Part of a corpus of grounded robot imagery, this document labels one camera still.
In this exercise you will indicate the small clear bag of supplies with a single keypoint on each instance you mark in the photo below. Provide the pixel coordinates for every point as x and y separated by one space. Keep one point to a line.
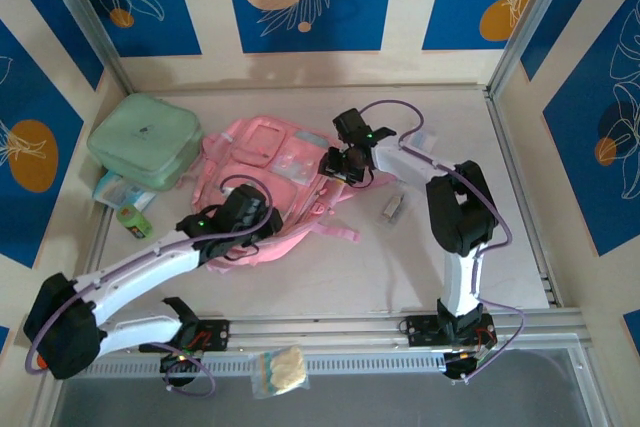
392 208

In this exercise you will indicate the pink backpack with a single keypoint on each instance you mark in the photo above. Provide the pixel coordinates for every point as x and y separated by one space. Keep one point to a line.
260 147

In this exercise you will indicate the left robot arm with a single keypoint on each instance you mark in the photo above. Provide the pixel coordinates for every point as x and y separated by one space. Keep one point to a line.
150 267

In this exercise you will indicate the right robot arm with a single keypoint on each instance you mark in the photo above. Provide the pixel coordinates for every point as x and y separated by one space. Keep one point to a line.
460 287

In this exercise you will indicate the mint green zip case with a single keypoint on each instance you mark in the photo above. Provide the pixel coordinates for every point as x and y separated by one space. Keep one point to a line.
145 137

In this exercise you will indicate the small green bottle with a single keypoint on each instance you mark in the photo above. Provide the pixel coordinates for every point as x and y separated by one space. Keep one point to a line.
134 221

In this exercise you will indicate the blue white tissue packet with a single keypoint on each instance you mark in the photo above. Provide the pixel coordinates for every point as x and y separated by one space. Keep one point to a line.
117 192

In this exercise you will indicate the plastic bag with cotton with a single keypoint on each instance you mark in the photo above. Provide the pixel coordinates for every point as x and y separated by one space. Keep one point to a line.
285 367

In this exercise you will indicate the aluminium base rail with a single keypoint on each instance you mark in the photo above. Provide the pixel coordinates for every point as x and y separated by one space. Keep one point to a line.
310 329

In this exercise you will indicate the aluminium table side rail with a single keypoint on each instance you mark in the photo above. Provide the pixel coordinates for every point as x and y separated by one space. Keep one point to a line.
505 147

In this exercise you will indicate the aluminium corner post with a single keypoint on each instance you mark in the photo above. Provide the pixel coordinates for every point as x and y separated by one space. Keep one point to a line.
530 22
89 22

